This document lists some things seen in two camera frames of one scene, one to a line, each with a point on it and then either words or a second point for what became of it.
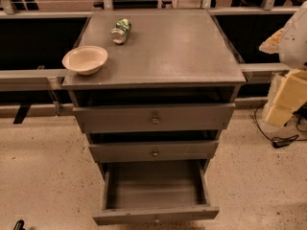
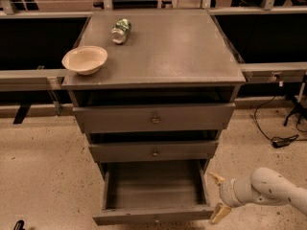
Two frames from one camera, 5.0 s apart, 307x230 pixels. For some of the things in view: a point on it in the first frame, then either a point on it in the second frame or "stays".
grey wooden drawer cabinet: x=167 y=91 stays
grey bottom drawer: x=153 y=193 stays
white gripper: x=295 y=47 to x=226 y=192
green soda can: x=120 y=31 stays
